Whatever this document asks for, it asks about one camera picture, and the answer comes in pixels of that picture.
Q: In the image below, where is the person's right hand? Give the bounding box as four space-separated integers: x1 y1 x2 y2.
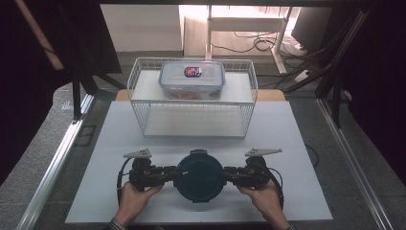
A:
237 177 289 225

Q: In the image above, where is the white wire shelf rack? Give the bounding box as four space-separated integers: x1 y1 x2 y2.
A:
126 57 259 140

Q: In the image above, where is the black floor cable loop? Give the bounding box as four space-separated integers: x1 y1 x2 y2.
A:
211 30 280 55

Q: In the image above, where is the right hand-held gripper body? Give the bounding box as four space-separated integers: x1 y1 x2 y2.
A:
236 147 283 190

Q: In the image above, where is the white desk frame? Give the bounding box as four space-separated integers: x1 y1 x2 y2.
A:
178 4 301 75

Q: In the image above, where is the aluminium frame rail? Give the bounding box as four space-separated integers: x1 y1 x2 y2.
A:
316 97 393 230
15 94 96 230

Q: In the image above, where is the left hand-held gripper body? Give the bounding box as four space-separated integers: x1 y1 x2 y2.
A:
124 148 166 193

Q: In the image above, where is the person's left hand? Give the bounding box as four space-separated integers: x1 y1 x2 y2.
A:
114 181 165 226

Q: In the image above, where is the white table mat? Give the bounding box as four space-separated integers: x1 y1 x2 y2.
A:
65 100 334 224

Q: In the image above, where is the clear rectangular food container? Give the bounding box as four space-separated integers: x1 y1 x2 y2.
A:
157 59 227 102

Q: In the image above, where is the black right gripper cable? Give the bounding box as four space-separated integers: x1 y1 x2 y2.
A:
267 143 321 211

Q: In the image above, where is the dark curtain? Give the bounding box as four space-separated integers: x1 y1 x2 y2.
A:
333 0 406 184
0 0 123 187

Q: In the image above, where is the white power strip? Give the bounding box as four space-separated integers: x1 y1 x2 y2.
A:
292 69 311 83

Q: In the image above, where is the white cabinet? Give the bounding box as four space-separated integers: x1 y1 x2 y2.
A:
99 4 184 53

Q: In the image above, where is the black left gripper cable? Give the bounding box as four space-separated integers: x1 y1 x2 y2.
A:
116 157 134 206

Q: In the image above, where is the black metal stand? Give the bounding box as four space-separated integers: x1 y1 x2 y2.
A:
315 9 372 129
70 60 126 125

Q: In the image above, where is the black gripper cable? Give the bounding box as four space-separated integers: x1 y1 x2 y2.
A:
116 157 134 206
267 143 321 211

